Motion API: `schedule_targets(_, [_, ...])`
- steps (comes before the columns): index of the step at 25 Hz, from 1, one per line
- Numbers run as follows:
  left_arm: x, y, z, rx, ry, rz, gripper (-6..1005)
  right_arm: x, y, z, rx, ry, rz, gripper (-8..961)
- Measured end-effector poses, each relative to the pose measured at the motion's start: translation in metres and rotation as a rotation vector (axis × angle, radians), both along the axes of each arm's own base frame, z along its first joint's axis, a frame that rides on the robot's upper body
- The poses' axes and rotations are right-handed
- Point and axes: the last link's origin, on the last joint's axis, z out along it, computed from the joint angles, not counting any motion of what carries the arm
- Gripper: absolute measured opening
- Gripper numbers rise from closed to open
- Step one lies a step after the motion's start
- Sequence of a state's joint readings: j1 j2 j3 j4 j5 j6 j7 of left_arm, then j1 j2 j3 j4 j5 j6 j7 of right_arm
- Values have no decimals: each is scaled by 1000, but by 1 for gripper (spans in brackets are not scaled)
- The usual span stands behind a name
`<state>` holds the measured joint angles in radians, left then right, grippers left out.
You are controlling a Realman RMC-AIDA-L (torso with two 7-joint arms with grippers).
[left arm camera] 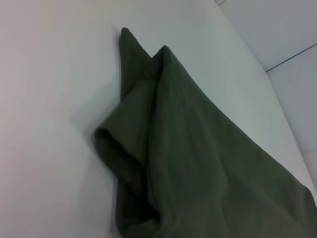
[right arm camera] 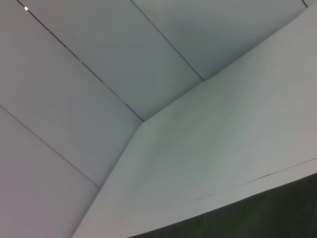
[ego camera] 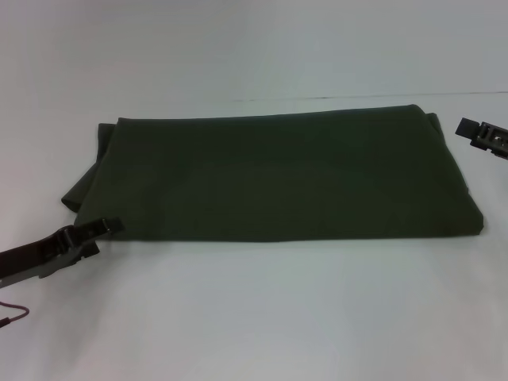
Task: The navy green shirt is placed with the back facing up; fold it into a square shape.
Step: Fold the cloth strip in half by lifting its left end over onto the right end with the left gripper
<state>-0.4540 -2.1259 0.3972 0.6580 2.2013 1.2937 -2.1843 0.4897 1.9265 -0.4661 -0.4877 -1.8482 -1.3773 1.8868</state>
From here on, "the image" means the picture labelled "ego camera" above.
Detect dark green shirt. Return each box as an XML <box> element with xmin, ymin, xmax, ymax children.
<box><xmin>59</xmin><ymin>103</ymin><xmax>486</xmax><ymax>244</ymax></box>

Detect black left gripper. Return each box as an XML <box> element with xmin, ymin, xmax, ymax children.
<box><xmin>0</xmin><ymin>216</ymin><xmax>126</xmax><ymax>290</ymax></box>

